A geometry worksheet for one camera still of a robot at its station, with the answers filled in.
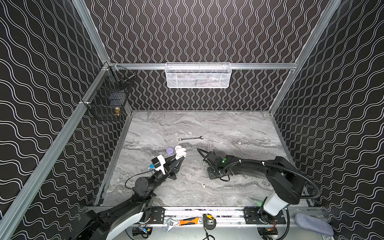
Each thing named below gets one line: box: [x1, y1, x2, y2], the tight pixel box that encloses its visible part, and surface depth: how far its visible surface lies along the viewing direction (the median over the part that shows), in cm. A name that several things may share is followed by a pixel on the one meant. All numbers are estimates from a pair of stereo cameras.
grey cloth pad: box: [295, 213, 334, 237], surface depth 72 cm
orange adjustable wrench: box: [162, 217, 204, 232], surface depth 73 cm
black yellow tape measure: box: [203, 213, 217, 230], surface depth 72 cm
